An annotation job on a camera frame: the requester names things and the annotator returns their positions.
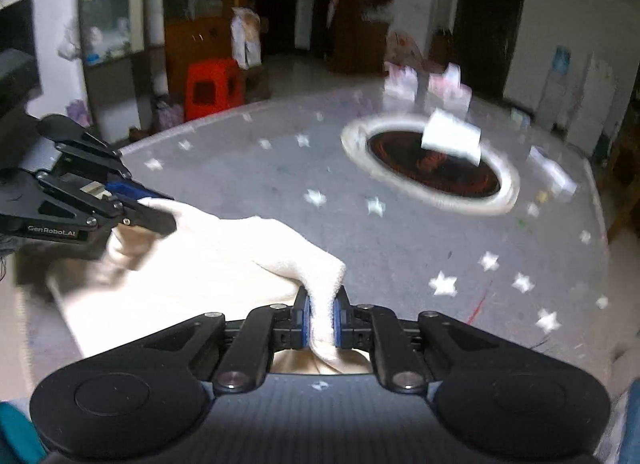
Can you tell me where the glass display cabinet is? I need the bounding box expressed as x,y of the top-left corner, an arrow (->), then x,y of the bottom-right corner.
77,0 -> 167,131

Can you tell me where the white water dispenser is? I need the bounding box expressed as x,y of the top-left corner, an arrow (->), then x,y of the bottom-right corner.
537,46 -> 619,143

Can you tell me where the dark brown door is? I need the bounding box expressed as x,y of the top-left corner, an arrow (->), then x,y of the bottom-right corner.
452,0 -> 526,101

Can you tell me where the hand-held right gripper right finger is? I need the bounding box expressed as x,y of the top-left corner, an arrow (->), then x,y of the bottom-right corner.
332,286 -> 482,393

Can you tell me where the grey star-print tablecloth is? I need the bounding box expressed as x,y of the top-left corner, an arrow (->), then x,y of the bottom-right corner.
15,76 -> 612,387

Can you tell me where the cream paper bag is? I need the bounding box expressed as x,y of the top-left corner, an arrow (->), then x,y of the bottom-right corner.
230,8 -> 263,71

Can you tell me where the white tissue packet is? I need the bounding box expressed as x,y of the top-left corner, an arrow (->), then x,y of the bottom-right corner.
427,63 -> 474,114
383,63 -> 419,103

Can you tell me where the white flat packet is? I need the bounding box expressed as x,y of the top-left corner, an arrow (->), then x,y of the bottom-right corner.
529,146 -> 579,196

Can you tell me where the tall wooden shelf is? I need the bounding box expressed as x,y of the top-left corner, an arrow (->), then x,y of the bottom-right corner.
332,0 -> 402,76

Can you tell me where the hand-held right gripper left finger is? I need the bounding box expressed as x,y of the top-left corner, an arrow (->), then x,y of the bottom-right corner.
144,288 -> 312,391

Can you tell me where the white paper cup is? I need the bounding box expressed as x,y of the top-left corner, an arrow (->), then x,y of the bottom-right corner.
421,109 -> 484,166

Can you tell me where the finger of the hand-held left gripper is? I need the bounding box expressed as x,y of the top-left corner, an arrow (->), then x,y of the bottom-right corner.
0,169 -> 178,246
38,114 -> 134,182

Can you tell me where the pink standing fan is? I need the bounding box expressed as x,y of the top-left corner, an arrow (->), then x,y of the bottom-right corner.
387,30 -> 427,66

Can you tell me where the white vertical pipe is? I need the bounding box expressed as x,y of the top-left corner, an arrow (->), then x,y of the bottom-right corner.
147,0 -> 169,96

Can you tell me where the cream white cloth garment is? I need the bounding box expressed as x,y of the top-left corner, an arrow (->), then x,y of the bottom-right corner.
47,198 -> 372,377

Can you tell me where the brown wooden cabinet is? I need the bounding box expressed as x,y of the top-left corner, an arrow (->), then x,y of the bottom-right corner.
162,0 -> 242,96

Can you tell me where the round black built-in hotplate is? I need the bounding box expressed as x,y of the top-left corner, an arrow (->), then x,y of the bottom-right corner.
341,113 -> 521,217

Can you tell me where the purple plastic bag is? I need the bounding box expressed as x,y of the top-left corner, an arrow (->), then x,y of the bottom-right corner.
65,100 -> 94,128
152,96 -> 186,131

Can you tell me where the red plastic stool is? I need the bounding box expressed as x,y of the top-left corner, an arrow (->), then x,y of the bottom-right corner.
184,58 -> 246,123

